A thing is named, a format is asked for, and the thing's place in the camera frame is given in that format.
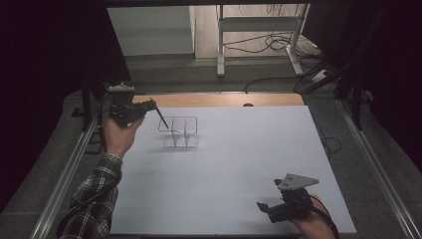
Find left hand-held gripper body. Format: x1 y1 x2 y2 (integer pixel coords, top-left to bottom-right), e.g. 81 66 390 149
107 84 147 128

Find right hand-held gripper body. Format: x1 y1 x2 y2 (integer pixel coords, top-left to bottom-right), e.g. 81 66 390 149
268 172 320 224

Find dark pencil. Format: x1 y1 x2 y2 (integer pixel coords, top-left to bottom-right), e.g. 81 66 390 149
149 98 170 129

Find clear acrylic organizer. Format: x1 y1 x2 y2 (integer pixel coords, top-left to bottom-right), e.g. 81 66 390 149
157 116 200 148

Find person's right hand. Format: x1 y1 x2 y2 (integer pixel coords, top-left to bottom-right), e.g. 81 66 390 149
292 193 337 239

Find person's left hand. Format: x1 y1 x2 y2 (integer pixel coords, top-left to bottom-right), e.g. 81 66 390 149
103 116 145 158

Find black metal stand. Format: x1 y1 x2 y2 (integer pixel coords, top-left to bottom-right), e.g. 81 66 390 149
334 59 372 130
71 76 135 132

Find white paper sheet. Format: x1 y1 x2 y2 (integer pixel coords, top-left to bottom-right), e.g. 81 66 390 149
108 106 357 235

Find white cabinet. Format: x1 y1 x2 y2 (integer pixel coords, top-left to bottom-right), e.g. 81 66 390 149
106 5 197 58

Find dark curtain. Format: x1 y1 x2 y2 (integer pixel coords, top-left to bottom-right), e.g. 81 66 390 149
305 0 422 173
0 0 131 213

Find white power strip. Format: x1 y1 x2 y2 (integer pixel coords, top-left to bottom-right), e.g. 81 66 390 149
312 69 329 84

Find right hand-held gripper cable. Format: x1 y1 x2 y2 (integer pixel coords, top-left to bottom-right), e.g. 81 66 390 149
310 195 340 239

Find black floor bracket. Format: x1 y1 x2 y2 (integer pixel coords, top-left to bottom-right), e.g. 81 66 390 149
84 131 107 155

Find thin black looped cable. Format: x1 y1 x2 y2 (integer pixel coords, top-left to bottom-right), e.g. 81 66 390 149
319 136 342 158

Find white desk frame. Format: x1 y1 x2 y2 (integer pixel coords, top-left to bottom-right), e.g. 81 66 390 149
216 3 312 78

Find aluminium rail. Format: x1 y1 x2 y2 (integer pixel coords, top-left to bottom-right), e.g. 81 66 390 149
336 99 422 239
39 113 101 239

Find black floor cable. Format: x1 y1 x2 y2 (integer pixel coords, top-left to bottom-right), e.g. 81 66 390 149
244 77 300 95

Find tangled black floor cables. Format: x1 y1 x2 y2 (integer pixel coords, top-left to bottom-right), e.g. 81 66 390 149
222 31 319 54

